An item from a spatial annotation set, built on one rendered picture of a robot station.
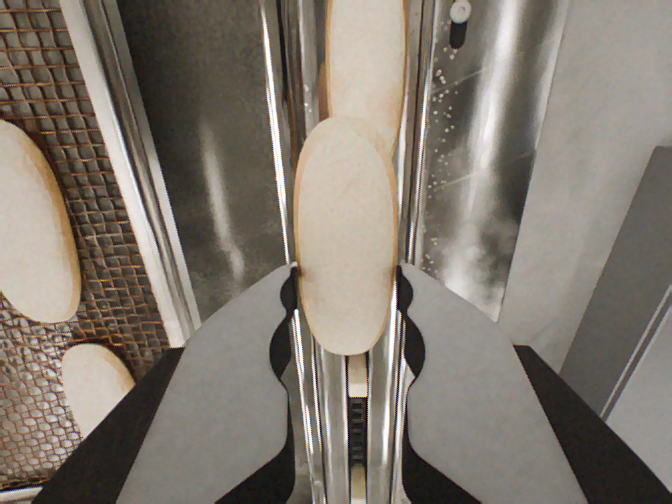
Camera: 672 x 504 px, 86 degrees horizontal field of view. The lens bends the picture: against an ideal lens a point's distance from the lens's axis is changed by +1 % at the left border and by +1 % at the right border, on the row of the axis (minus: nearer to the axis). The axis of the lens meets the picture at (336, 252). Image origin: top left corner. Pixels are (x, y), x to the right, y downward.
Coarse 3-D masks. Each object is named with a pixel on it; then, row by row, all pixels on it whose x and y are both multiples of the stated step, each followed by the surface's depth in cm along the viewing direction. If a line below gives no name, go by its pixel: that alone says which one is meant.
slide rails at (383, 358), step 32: (288, 0) 16; (320, 0) 16; (416, 0) 16; (320, 32) 17; (416, 32) 17; (320, 64) 17; (416, 64) 17; (320, 96) 18; (320, 352) 26; (384, 352) 26; (320, 384) 28; (384, 384) 27; (384, 416) 29; (384, 448) 31; (384, 480) 33
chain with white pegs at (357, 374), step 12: (348, 360) 27; (360, 360) 27; (348, 372) 26; (360, 372) 26; (360, 384) 25; (360, 396) 25; (360, 408) 31; (360, 420) 31; (360, 432) 32; (360, 444) 33; (360, 456) 33; (360, 468) 34; (360, 480) 33; (360, 492) 32
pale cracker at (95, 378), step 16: (80, 352) 20; (96, 352) 20; (112, 352) 20; (64, 368) 20; (80, 368) 20; (96, 368) 20; (112, 368) 20; (64, 384) 20; (80, 384) 20; (96, 384) 20; (112, 384) 20; (128, 384) 21; (80, 400) 20; (96, 400) 21; (112, 400) 21; (80, 416) 21; (96, 416) 21
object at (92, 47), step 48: (96, 0) 13; (0, 48) 14; (48, 48) 14; (96, 48) 13; (96, 96) 14; (96, 144) 15; (144, 192) 16; (96, 240) 17; (144, 240) 17; (48, 336) 19; (96, 336) 20; (0, 384) 20; (48, 384) 21
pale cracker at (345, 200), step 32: (320, 128) 11; (352, 128) 11; (320, 160) 12; (352, 160) 11; (384, 160) 12; (320, 192) 12; (352, 192) 12; (384, 192) 12; (320, 224) 12; (352, 224) 12; (384, 224) 12; (320, 256) 13; (352, 256) 13; (384, 256) 13; (320, 288) 14; (352, 288) 14; (384, 288) 14; (320, 320) 14; (352, 320) 14; (384, 320) 15; (352, 352) 16
